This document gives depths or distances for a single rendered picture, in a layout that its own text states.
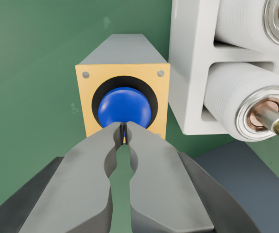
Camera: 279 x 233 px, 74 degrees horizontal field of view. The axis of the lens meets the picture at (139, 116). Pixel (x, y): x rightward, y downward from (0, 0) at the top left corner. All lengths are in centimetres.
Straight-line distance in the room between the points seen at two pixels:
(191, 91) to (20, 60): 39
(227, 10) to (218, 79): 9
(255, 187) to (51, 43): 56
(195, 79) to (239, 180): 32
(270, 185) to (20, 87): 63
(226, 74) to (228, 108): 6
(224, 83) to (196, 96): 5
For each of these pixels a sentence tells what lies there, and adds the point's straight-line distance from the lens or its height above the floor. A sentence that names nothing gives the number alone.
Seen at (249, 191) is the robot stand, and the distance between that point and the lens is 52.
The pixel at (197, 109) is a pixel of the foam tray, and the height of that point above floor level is 18.
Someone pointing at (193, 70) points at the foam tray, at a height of 18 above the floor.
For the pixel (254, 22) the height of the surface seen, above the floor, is 25.
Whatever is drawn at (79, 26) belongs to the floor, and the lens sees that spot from 47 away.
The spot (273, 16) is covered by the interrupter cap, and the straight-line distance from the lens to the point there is 24.
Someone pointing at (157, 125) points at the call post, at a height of 31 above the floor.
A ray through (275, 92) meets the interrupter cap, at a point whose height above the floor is 25.
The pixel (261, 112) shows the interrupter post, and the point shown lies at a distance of 27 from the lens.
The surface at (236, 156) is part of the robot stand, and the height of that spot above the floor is 6.
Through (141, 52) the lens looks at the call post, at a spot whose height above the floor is 26.
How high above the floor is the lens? 45
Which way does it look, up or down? 62 degrees down
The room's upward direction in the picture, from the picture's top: 174 degrees clockwise
